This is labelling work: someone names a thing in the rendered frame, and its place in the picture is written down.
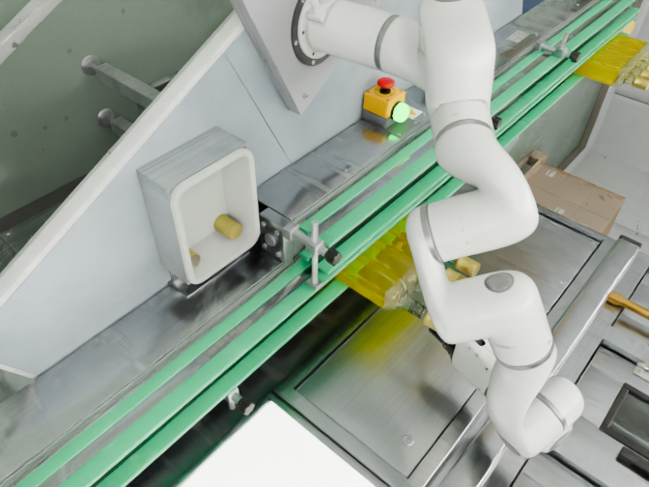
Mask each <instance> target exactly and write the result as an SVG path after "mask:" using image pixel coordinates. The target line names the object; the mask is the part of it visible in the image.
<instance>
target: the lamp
mask: <svg viewBox="0 0 649 487"><path fill-rule="evenodd" d="M408 115H409V106H408V105H407V104H405V103H403V102H401V101H397V102H396V103H395V104H394V105H393V107H392V109H391V112H390V118H391V119H392V120H394V121H397V122H400V123H401V122H404V121H405V120H406V119H407V117H408Z"/></svg>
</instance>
